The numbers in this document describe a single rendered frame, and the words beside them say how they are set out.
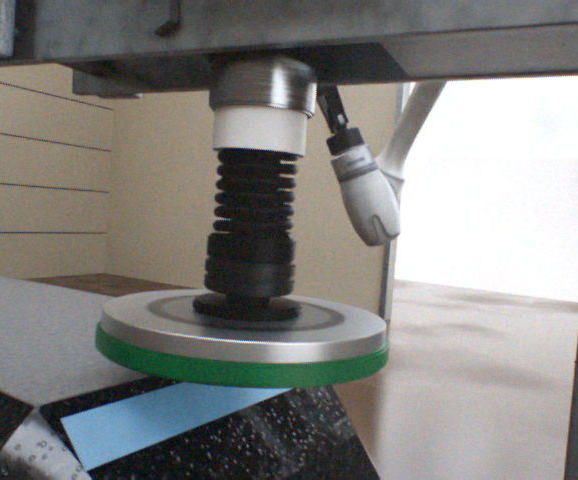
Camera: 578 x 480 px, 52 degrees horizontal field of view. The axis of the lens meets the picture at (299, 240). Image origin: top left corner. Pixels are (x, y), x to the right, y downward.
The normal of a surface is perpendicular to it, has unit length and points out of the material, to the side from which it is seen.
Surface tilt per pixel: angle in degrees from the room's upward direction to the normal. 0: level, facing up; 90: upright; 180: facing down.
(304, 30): 90
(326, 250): 90
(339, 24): 90
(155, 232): 90
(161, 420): 44
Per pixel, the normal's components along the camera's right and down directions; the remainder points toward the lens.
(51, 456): 0.34, -0.45
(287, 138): 0.63, 0.09
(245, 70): -0.29, 0.03
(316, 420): 0.64, -0.65
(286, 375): 0.30, 0.07
